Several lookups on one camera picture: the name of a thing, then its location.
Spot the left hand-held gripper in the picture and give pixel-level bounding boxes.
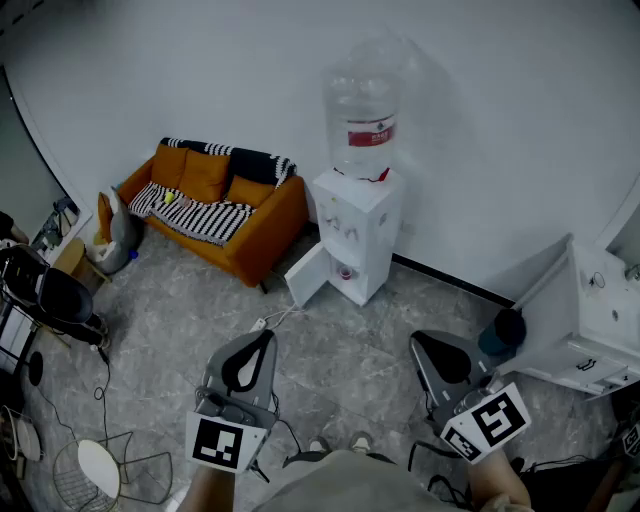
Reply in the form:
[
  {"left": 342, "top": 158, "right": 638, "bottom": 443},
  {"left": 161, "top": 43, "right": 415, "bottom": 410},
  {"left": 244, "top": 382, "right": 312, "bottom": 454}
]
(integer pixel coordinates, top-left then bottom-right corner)
[{"left": 185, "top": 329, "right": 280, "bottom": 474}]

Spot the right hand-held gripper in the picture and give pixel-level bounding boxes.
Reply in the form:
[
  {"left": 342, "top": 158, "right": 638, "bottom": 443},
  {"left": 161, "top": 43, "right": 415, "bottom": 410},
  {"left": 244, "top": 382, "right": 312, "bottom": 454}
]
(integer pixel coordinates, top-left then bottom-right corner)
[{"left": 409, "top": 329, "right": 533, "bottom": 467}]

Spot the white water dispenser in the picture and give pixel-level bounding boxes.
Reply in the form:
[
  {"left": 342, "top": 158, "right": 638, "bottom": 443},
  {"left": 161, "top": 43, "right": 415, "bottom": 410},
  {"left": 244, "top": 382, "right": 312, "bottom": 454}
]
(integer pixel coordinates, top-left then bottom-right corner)
[{"left": 311, "top": 168, "right": 407, "bottom": 308}]

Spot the person's right forearm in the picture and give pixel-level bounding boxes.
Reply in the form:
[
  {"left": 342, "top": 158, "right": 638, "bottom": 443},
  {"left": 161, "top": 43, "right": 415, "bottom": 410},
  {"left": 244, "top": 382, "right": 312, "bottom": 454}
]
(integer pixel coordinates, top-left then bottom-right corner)
[{"left": 467, "top": 446, "right": 534, "bottom": 512}]

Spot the person's left forearm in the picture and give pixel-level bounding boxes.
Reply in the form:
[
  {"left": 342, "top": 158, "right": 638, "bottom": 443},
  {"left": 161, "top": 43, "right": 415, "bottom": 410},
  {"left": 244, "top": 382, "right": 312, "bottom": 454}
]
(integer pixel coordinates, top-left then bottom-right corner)
[{"left": 177, "top": 462, "right": 242, "bottom": 512}]

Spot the dark round trash bin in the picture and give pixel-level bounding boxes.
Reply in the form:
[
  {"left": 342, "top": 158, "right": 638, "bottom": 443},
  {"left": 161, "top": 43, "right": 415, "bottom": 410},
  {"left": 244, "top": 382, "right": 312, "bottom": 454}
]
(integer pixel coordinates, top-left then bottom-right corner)
[{"left": 477, "top": 308, "right": 527, "bottom": 357}]

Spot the white hinged door panel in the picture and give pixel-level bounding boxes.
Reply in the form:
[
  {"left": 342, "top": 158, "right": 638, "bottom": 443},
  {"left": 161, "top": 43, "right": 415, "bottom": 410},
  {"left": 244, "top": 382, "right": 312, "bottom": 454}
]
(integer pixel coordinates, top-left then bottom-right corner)
[{"left": 284, "top": 242, "right": 332, "bottom": 309}]

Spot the orange sofa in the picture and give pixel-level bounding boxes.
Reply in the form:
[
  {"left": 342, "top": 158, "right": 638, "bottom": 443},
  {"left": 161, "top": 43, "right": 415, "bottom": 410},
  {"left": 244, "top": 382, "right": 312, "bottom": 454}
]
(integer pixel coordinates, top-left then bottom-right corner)
[{"left": 115, "top": 138, "right": 310, "bottom": 290}]

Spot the person's beige shirt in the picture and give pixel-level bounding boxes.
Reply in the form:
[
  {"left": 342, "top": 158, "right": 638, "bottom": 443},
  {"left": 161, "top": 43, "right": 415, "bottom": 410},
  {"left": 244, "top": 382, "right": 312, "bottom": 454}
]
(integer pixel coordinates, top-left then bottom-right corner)
[{"left": 253, "top": 448, "right": 469, "bottom": 512}]

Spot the striped black white blanket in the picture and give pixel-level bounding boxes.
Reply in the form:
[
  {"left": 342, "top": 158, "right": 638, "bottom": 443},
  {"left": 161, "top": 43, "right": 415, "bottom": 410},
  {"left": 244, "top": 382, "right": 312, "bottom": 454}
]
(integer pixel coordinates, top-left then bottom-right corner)
[{"left": 128, "top": 181, "right": 257, "bottom": 247}]

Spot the black bag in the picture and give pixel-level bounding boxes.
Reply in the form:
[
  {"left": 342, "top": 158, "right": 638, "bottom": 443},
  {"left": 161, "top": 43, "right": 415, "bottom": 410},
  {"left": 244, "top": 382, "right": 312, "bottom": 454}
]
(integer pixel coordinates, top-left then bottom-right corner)
[{"left": 518, "top": 453, "right": 627, "bottom": 512}]

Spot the orange cushion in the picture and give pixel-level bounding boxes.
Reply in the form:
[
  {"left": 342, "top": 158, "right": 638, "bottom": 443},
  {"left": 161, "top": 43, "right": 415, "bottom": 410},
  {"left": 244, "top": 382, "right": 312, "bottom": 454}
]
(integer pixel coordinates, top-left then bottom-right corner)
[
  {"left": 178, "top": 149, "right": 232, "bottom": 204},
  {"left": 96, "top": 191, "right": 115, "bottom": 245},
  {"left": 226, "top": 174, "right": 277, "bottom": 210},
  {"left": 151, "top": 143, "right": 190, "bottom": 190}
]

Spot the grey bag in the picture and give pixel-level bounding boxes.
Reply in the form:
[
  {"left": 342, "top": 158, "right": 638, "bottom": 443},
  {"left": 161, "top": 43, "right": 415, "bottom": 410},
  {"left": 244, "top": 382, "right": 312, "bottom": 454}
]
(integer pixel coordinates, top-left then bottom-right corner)
[{"left": 85, "top": 186, "right": 145, "bottom": 275}]

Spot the wooden stool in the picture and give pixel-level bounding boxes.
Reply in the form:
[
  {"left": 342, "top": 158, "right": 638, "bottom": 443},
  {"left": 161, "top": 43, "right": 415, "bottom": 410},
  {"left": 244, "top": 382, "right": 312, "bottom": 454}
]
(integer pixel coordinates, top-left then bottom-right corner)
[{"left": 51, "top": 238, "right": 112, "bottom": 297}]

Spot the black round stand base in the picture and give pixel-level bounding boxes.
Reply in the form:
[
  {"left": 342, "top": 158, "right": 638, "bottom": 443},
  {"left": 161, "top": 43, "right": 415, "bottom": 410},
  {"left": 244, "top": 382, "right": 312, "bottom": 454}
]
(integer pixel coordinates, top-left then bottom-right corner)
[{"left": 26, "top": 350, "right": 46, "bottom": 388}]

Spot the black patterned throw blanket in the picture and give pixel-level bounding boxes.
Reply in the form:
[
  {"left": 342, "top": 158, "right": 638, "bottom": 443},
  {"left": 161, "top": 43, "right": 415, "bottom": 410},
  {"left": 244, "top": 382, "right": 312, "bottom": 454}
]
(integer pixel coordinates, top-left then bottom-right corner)
[{"left": 159, "top": 136, "right": 298, "bottom": 190}]

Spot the clear large water bottle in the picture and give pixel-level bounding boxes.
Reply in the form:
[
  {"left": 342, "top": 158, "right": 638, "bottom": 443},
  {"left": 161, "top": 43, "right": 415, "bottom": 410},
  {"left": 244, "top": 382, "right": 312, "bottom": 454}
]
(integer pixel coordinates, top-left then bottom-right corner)
[{"left": 323, "top": 39, "right": 402, "bottom": 181}]

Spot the white power cable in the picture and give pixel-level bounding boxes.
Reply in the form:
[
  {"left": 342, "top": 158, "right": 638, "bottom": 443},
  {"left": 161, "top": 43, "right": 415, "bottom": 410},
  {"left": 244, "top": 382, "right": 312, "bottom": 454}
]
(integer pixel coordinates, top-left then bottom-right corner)
[{"left": 259, "top": 272, "right": 307, "bottom": 327}]

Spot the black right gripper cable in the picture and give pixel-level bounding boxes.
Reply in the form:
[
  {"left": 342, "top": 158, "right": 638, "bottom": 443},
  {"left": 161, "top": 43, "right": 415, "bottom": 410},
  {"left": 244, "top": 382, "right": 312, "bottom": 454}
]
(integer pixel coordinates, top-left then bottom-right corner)
[{"left": 406, "top": 438, "right": 474, "bottom": 504}]

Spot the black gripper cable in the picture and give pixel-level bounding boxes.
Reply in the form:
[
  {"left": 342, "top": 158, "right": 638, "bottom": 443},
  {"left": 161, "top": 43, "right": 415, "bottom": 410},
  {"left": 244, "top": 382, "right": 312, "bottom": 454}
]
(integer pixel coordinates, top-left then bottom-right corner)
[
  {"left": 406, "top": 438, "right": 474, "bottom": 504},
  {"left": 271, "top": 392, "right": 322, "bottom": 470}
]

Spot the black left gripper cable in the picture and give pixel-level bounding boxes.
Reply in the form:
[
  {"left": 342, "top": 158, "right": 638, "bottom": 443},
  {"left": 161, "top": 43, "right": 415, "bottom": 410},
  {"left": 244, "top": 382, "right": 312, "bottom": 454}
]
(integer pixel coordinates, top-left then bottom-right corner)
[{"left": 271, "top": 392, "right": 322, "bottom": 470}]

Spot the black floor cable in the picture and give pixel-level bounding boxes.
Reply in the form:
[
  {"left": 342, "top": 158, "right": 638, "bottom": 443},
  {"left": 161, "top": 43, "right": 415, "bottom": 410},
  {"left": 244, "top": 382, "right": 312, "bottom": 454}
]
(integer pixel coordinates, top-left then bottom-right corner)
[{"left": 36, "top": 344, "right": 113, "bottom": 442}]

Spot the wire frame side table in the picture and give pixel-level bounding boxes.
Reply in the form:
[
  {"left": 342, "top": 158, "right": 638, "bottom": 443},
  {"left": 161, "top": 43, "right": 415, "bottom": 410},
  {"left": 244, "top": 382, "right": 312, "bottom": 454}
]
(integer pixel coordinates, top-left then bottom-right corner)
[{"left": 51, "top": 430, "right": 174, "bottom": 512}]

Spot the red plastic handle strap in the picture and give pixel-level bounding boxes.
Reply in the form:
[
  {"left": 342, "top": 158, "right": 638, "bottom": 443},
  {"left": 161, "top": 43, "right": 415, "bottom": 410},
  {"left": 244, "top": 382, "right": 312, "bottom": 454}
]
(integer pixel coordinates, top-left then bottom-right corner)
[{"left": 331, "top": 166, "right": 392, "bottom": 183}]

